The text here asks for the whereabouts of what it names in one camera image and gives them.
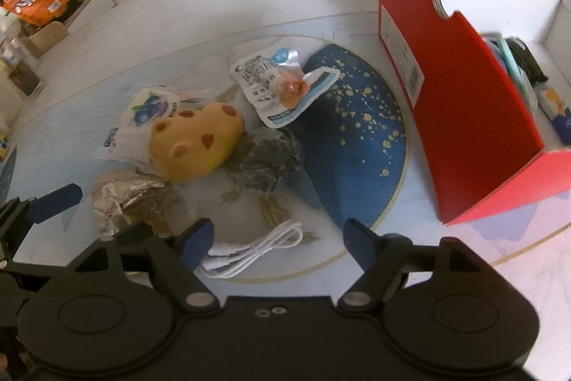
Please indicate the red cardboard box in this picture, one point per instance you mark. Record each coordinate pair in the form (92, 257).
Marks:
(488, 149)

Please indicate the silver foil snack bag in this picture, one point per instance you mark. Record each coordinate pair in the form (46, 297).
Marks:
(125, 198)

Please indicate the yellow spotted plush toy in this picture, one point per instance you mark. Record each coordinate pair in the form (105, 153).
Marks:
(193, 143)

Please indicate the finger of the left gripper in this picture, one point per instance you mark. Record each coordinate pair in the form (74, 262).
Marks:
(54, 203)

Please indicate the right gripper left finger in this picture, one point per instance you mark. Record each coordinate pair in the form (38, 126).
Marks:
(173, 261)

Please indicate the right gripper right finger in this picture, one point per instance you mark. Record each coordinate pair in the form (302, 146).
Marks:
(382, 260)

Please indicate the blueberry snack packet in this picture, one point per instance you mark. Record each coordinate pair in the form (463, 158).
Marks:
(128, 140)

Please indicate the teal silicone tool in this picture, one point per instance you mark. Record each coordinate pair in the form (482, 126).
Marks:
(511, 65)

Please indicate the glass jar dark contents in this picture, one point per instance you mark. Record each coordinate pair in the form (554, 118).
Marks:
(20, 68)

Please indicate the black foil packet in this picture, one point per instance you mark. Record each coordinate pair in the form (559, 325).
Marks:
(526, 61)

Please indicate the blue cracker packet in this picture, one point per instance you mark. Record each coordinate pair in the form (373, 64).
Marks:
(555, 113)

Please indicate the crumpled dark plastic wrapper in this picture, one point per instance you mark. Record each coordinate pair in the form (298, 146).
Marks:
(263, 158)

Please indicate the white blue torn packet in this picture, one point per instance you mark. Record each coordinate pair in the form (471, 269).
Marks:
(274, 83)

